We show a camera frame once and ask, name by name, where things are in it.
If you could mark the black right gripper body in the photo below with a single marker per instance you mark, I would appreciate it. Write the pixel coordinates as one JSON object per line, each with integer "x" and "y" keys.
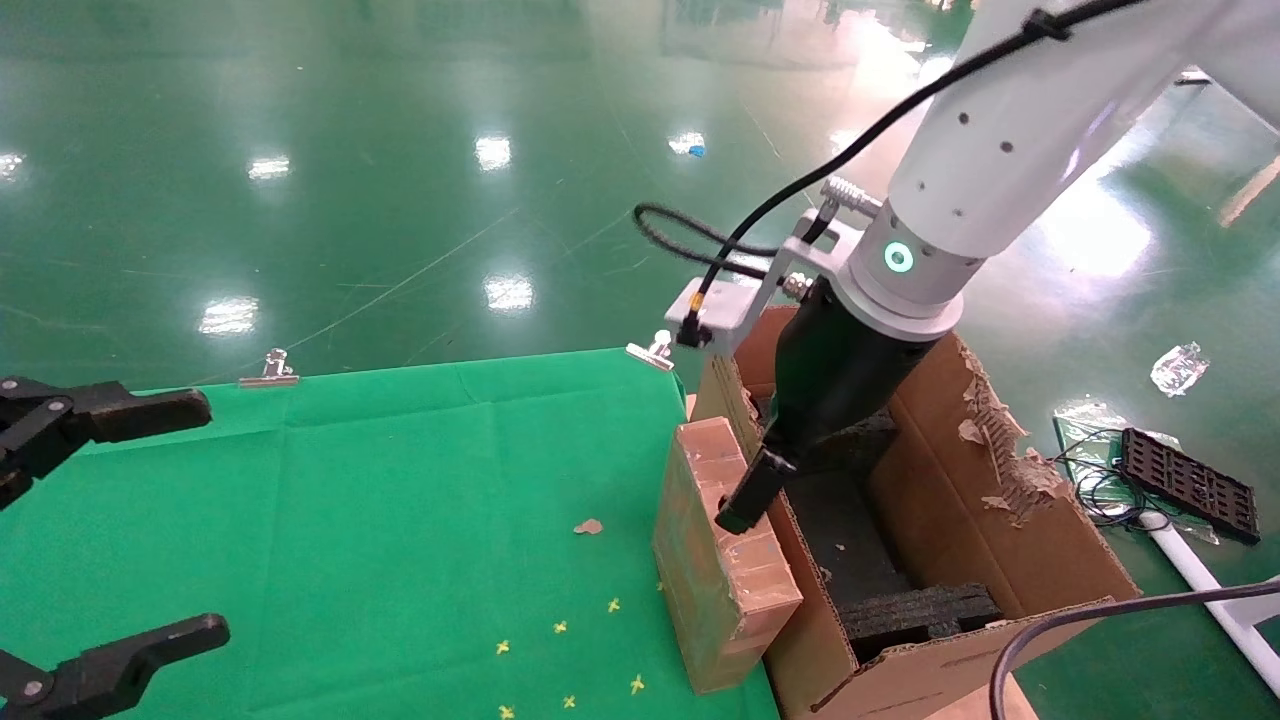
{"x": 840, "y": 370}

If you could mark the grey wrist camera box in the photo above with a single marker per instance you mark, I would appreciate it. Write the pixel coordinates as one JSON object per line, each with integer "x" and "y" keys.
{"x": 715, "y": 305}

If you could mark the small long cardboard box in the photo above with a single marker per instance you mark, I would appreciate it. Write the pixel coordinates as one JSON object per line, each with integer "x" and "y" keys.
{"x": 700, "y": 580}

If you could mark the crumpled clear plastic bag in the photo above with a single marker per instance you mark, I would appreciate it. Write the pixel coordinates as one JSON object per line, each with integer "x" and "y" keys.
{"x": 1180, "y": 368}

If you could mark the large open cardboard carton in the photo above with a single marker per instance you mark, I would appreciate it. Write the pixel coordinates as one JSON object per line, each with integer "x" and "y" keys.
{"x": 1050, "y": 560}

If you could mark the flat clear plastic sheet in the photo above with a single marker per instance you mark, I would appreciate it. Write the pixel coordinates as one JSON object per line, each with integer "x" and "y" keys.
{"x": 1085, "y": 420}

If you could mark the white pipe frame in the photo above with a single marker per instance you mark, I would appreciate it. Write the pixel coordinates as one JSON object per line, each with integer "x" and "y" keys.
{"x": 1200, "y": 580}

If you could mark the grey metal camera bracket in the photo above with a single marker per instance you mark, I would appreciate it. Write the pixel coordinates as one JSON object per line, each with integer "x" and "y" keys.
{"x": 805, "y": 250}

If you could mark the black slotted plastic tray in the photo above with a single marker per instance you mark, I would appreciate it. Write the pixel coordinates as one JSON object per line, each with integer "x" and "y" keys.
{"x": 1190, "y": 485}

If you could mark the green table cloth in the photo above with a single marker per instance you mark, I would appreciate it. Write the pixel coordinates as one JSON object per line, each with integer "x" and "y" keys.
{"x": 350, "y": 520}

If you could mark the small brown cardboard scrap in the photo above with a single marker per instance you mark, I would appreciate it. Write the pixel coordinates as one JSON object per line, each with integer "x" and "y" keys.
{"x": 587, "y": 526}

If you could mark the black foam liner sheet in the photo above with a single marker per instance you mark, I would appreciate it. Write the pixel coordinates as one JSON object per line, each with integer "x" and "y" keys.
{"x": 830, "y": 520}

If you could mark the light wooden board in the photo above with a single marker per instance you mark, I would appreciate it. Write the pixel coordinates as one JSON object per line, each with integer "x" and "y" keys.
{"x": 990, "y": 700}

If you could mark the silver metal binder clip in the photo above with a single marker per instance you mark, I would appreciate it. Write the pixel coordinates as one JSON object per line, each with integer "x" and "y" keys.
{"x": 655, "y": 350}
{"x": 268, "y": 373}

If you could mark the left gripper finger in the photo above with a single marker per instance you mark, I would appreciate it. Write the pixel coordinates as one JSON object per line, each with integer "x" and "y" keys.
{"x": 140, "y": 415}
{"x": 130, "y": 660}

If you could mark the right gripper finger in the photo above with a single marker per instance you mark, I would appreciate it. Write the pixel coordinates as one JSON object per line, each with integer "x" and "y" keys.
{"x": 750, "y": 495}

